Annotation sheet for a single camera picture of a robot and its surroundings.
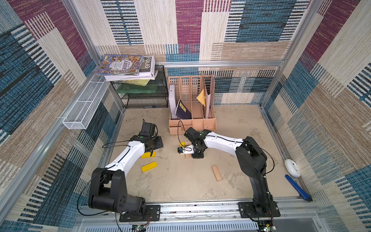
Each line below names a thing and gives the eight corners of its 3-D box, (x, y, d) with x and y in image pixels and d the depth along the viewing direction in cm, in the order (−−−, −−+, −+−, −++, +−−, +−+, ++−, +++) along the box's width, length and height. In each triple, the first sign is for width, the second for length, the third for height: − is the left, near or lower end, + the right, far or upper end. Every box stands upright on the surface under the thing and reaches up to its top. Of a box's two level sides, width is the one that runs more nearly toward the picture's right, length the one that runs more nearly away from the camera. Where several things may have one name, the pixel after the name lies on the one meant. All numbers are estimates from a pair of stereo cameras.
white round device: (290, 177, 85) (292, 175, 83) (283, 160, 91) (285, 158, 89) (299, 177, 85) (302, 175, 83) (291, 160, 91) (294, 158, 89)
